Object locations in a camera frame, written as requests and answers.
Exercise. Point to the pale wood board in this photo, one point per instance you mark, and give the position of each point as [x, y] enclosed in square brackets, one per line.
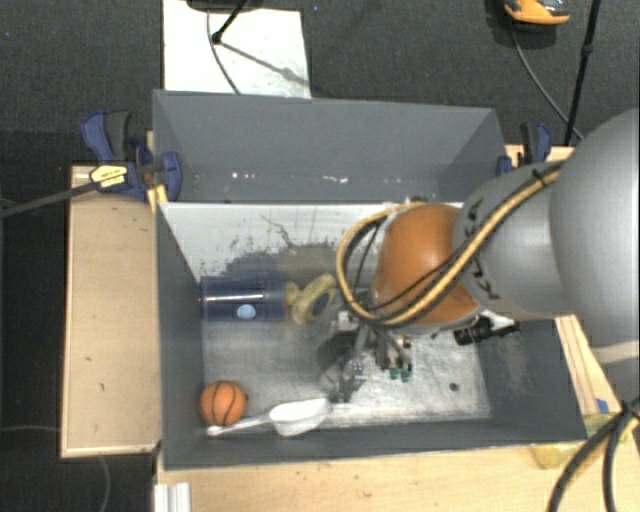
[112, 320]

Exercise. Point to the dark blue cup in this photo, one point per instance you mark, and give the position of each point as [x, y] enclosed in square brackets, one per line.
[240, 299]

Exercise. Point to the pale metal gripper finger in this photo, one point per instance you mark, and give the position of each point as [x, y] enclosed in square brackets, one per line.
[332, 380]
[351, 382]

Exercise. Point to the white plastic scoop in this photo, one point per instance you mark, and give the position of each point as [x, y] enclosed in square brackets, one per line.
[300, 416]

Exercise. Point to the small orange basketball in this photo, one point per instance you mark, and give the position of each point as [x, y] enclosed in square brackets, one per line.
[223, 403]

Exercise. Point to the pale yellow round object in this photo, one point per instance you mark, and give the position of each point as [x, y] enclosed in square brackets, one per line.
[311, 299]

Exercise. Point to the black cylinder on white bracket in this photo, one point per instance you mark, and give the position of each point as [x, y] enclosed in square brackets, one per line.
[475, 332]

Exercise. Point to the grey metal bin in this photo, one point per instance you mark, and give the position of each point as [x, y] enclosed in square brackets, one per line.
[280, 360]

